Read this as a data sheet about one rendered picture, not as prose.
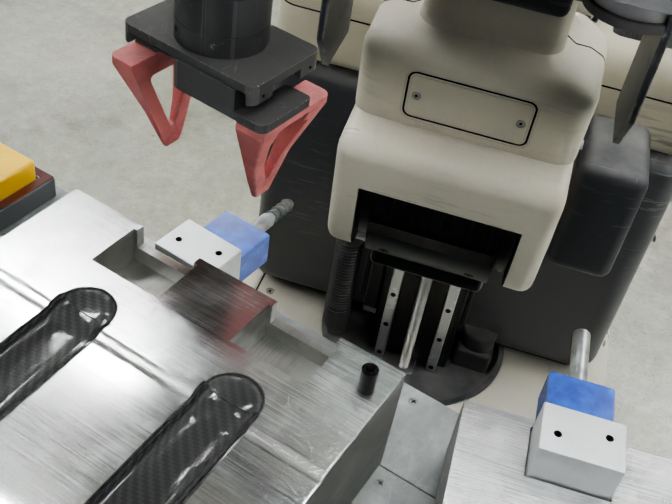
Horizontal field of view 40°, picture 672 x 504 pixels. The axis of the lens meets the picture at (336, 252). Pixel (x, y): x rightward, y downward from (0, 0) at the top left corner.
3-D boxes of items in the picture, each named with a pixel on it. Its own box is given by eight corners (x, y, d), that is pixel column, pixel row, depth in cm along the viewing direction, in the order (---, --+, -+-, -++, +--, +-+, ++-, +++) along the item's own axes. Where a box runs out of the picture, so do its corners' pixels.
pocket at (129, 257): (140, 264, 63) (140, 223, 61) (201, 300, 62) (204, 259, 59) (93, 301, 60) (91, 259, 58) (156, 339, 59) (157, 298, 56)
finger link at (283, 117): (253, 233, 58) (265, 106, 51) (168, 182, 60) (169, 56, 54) (317, 184, 62) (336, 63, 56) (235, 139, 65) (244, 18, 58)
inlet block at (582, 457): (535, 350, 66) (557, 296, 62) (604, 370, 65) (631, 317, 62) (513, 500, 56) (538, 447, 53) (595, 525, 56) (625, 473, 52)
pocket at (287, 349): (269, 338, 60) (274, 298, 57) (337, 378, 58) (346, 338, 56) (226, 381, 57) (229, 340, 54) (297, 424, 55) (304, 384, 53)
